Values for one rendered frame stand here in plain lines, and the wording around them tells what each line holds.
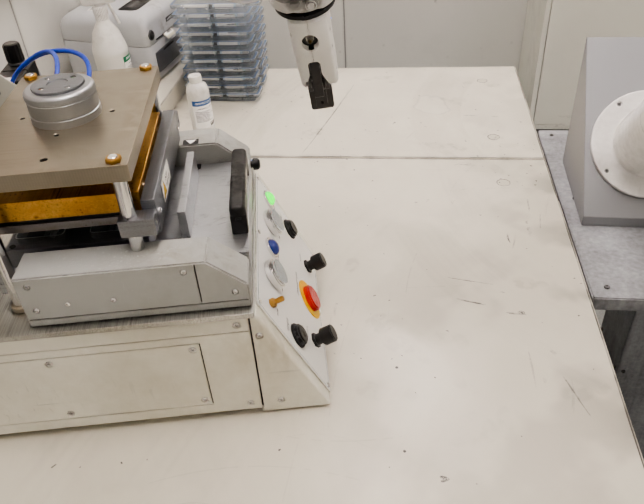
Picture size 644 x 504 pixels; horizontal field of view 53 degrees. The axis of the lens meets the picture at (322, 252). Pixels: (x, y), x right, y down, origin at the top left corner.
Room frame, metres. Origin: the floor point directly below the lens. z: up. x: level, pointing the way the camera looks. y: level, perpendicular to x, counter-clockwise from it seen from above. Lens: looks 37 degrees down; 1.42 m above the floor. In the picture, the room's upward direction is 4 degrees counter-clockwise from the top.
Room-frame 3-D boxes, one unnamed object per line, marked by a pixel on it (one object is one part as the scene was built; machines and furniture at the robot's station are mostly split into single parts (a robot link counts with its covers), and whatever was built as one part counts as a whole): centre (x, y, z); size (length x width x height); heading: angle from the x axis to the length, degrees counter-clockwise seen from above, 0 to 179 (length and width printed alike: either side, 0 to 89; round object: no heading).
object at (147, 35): (1.68, 0.47, 0.88); 0.25 x 0.20 x 0.17; 75
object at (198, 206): (0.71, 0.24, 0.97); 0.30 x 0.22 x 0.08; 93
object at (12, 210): (0.72, 0.28, 1.07); 0.22 x 0.17 x 0.10; 3
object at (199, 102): (1.36, 0.25, 0.82); 0.05 x 0.05 x 0.14
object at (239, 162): (0.72, 0.10, 0.99); 0.15 x 0.02 x 0.04; 3
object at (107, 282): (0.57, 0.21, 0.96); 0.25 x 0.05 x 0.07; 93
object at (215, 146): (0.85, 0.22, 0.96); 0.26 x 0.05 x 0.07; 93
